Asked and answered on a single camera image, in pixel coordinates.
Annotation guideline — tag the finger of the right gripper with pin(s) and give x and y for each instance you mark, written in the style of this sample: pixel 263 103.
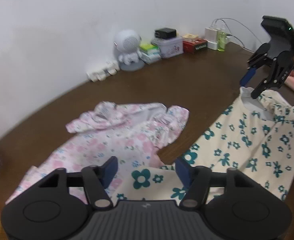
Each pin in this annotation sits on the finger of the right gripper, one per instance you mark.
pixel 281 67
pixel 258 59

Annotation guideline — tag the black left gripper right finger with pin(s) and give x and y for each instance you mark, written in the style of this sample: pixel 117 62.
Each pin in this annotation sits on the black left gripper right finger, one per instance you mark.
pixel 197 182

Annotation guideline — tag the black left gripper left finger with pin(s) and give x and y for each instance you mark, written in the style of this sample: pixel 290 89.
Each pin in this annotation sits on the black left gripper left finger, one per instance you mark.
pixel 96 179

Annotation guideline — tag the cream teal flower garment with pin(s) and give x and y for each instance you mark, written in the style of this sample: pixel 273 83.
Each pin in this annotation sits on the cream teal flower garment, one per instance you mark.
pixel 254 136

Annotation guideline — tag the green spray bottle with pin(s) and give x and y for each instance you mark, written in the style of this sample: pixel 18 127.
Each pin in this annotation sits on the green spray bottle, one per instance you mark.
pixel 222 38

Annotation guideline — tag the white power strip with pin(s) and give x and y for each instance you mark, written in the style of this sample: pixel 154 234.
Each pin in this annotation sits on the white power strip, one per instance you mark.
pixel 211 36

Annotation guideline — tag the pink floral garment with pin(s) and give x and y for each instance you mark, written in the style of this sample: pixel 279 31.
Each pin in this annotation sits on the pink floral garment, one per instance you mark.
pixel 133 133

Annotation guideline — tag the red black box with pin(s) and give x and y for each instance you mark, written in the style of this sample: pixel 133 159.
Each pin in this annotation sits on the red black box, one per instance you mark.
pixel 194 46

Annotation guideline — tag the white floral tin box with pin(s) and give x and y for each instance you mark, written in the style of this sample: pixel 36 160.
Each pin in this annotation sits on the white floral tin box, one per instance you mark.
pixel 170 47

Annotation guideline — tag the black charger block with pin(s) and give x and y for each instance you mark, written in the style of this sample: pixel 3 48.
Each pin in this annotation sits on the black charger block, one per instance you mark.
pixel 165 33

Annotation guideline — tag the white letter blocks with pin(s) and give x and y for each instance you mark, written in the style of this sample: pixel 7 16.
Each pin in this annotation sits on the white letter blocks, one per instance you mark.
pixel 103 70

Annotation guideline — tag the stack of small packets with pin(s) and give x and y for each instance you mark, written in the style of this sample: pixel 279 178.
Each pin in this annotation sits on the stack of small packets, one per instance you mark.
pixel 149 53

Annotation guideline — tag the white robot speaker figure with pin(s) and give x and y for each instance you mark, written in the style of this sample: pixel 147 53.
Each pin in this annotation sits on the white robot speaker figure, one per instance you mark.
pixel 127 43

